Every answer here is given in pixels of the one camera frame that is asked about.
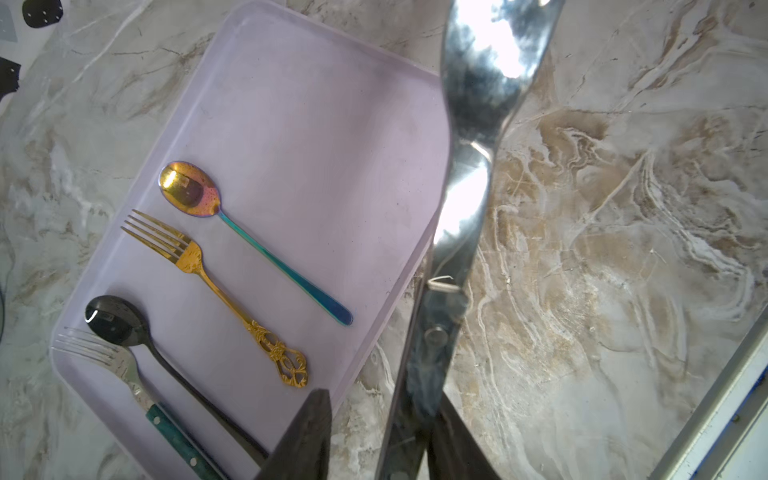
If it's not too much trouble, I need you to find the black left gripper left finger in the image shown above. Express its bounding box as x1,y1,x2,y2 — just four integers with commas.
256,389,332,480

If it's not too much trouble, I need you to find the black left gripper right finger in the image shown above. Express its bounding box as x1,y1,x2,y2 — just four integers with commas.
427,394,500,480

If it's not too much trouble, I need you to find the ornate gold fork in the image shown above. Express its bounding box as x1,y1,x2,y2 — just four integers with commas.
121,209,309,388

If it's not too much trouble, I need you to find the dark black spoon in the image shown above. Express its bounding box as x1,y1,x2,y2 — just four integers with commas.
83,294,270,466

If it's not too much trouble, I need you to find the green handled silver fork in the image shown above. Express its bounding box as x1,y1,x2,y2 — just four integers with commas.
52,327,227,479

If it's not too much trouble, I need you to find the iridescent rainbow spoon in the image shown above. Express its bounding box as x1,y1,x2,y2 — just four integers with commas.
158,161,353,326

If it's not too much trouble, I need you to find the all silver fork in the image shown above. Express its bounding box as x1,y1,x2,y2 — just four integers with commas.
376,1,564,479

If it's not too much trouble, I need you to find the lilac plastic tray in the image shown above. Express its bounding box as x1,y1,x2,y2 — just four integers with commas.
54,1,449,449

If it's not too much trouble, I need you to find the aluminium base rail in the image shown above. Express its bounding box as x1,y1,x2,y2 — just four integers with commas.
650,310,767,479

